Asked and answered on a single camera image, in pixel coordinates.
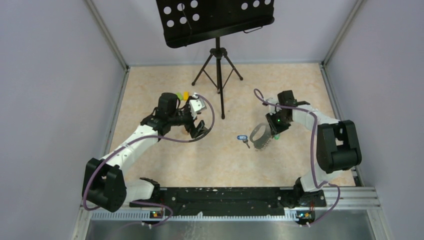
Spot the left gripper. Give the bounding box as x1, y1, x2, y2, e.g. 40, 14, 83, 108
168, 106, 209, 139

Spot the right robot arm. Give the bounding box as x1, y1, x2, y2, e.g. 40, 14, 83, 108
262, 90, 362, 208

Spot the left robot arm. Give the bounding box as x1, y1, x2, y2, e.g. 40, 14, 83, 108
81, 92, 214, 213

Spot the blue key tag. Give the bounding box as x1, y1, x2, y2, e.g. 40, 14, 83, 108
237, 135, 248, 140

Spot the yellow block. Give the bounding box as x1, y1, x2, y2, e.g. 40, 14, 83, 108
182, 91, 189, 101

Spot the green block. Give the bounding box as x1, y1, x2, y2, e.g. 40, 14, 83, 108
176, 92, 183, 101

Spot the black music stand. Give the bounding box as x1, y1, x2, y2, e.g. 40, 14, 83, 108
155, 0, 275, 111

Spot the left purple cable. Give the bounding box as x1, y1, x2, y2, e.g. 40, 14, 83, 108
82, 93, 216, 228

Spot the purple cable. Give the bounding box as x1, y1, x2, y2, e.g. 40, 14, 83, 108
253, 88, 342, 228
82, 93, 216, 228

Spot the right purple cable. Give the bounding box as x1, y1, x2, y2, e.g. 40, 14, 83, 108
253, 88, 342, 228

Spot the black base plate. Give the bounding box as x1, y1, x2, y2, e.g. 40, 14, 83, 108
129, 186, 327, 218

